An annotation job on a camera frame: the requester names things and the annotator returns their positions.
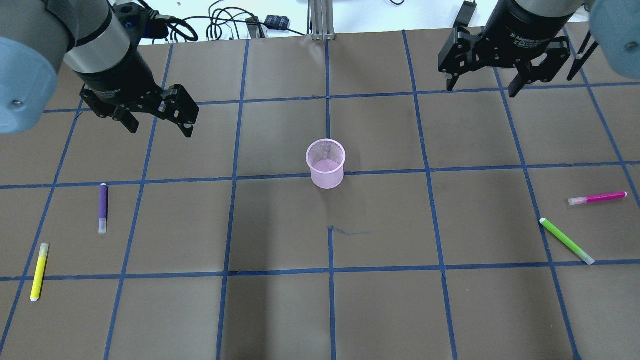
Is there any black cables bundle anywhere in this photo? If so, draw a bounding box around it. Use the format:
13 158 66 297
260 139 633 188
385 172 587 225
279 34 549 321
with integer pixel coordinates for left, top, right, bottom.
150 0 306 43

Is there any aluminium frame post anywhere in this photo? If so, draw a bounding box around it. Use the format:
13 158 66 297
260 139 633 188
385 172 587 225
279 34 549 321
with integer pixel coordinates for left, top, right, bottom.
307 0 336 41

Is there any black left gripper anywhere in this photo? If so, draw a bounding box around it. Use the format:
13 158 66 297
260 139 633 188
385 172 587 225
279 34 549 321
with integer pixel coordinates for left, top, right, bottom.
80 64 200 139

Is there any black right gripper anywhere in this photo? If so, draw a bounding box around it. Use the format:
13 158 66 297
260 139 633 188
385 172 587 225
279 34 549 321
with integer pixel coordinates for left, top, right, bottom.
439 14 570 98

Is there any pink pen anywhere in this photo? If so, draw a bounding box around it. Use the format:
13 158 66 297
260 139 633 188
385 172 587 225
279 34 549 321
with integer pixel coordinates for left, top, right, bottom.
567 191 628 207

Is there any pink mesh cup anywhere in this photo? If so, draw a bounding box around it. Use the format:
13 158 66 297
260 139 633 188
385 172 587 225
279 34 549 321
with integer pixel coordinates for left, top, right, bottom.
305 138 346 190

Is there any black power adapter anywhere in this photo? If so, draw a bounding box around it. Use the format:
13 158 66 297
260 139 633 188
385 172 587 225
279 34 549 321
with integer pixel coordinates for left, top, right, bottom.
263 14 291 31

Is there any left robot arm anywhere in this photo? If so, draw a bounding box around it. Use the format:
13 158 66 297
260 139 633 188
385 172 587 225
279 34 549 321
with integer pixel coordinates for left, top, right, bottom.
0 0 199 138

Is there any yellow pen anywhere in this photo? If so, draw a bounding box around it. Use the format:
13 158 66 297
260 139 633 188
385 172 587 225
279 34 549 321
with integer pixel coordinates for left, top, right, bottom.
29 243 50 303

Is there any green pen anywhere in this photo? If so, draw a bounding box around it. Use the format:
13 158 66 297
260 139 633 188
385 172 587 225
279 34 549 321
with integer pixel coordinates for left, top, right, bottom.
538 218 595 265

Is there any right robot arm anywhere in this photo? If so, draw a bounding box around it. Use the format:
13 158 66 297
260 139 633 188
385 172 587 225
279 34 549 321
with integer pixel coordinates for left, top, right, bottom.
438 0 639 98

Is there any purple pen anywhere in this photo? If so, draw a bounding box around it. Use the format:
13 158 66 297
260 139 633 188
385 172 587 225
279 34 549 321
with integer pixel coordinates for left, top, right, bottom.
98 183 109 235

